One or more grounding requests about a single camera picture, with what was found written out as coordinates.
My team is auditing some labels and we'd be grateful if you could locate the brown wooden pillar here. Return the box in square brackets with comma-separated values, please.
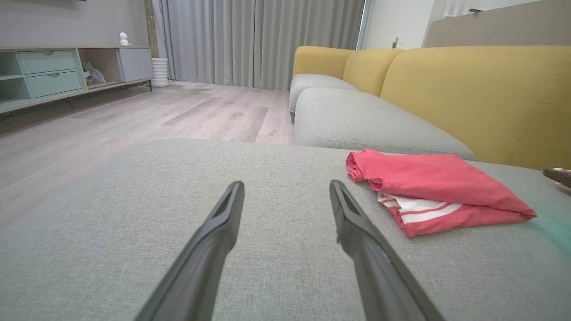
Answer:
[143, 0, 161, 59]

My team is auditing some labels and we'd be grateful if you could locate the grey cabinet door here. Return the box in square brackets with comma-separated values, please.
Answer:
[117, 47, 154, 82]

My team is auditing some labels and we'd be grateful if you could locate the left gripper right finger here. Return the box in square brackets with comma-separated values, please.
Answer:
[329, 180, 447, 321]

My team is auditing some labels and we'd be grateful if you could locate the white ribbed floor vase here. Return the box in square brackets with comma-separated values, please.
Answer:
[152, 58, 170, 88]

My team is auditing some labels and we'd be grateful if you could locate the mint green drawer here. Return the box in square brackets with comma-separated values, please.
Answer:
[26, 70, 83, 99]
[18, 49, 78, 75]

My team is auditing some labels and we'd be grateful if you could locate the red white-trimmed garment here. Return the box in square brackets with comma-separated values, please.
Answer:
[346, 148, 538, 238]

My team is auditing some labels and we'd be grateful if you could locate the beige grey partition panel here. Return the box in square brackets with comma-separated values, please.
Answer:
[423, 0, 571, 49]

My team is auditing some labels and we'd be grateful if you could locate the low wooden media cabinet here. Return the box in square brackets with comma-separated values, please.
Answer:
[0, 45, 155, 115]

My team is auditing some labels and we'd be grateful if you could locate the grey pleated curtain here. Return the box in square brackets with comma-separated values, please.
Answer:
[160, 0, 367, 91]

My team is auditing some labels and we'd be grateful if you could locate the small grey sofa seat cushion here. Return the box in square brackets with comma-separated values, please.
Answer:
[289, 74, 360, 113]

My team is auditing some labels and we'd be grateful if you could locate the wide yellow sofa backrest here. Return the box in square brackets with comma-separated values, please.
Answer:
[381, 45, 571, 171]

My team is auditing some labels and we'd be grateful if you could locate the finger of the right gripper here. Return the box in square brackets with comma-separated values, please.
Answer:
[543, 167, 571, 188]

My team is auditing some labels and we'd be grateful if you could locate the large grey sofa seat cushion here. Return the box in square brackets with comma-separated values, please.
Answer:
[294, 87, 476, 161]

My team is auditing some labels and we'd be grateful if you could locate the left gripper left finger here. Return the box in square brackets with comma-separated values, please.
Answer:
[134, 181, 245, 321]

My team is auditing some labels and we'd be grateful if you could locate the grey bundle in cabinet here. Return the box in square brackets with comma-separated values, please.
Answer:
[82, 62, 107, 86]

